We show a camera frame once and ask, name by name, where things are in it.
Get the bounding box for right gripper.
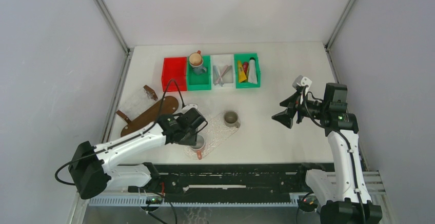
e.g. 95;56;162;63
271;90;328;129

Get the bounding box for grey ceramic mug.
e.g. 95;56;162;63
224;111;241;128

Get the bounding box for clear holder with wooden ends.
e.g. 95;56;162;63
116;85;158;124

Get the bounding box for beige cup orange handle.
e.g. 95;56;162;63
188;50;203;67

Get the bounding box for white blue mug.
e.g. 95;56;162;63
192;65;208;75

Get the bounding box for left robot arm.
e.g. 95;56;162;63
68;108;208;199

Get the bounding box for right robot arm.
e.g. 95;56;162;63
272;77;383;223

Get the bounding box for clear textured oval tray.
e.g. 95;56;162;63
184;112;238;160

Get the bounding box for brown wooden oval tray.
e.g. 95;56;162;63
120;96;179;137

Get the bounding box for white toothpaste tube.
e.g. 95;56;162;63
248;57;258;85

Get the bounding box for yellow toothpaste tube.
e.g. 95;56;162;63
237;60;247;83

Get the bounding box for red toothpaste tube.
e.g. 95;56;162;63
242;62;249;77

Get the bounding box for green bin with toothpaste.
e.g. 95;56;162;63
234;53;261;89

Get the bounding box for pink toothbrush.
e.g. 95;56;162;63
214;65;230;86

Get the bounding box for green bin with cups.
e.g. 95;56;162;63
186;55;211;91

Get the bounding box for red plastic bin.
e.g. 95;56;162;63
161;56;187;92

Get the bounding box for left circuit board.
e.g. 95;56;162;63
146;197;164;205

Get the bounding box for circuit board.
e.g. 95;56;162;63
146;197;164;205
298;195;319;213

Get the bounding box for white translucent bin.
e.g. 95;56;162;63
210;54;235;90

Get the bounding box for right circuit board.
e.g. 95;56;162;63
298;195;319;213

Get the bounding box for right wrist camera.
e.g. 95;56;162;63
292;75;312;94

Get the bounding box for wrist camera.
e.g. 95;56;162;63
182;104;198;113
292;75;312;94

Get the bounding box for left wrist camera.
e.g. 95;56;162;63
182;104;198;113

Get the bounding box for left camera cable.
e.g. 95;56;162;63
54;78;187;187

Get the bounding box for camera cable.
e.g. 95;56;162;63
54;78;187;187
301;83;367;224

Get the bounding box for black front rail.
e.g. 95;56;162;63
127;162;334;205

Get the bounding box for right camera cable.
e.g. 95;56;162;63
301;83;367;224

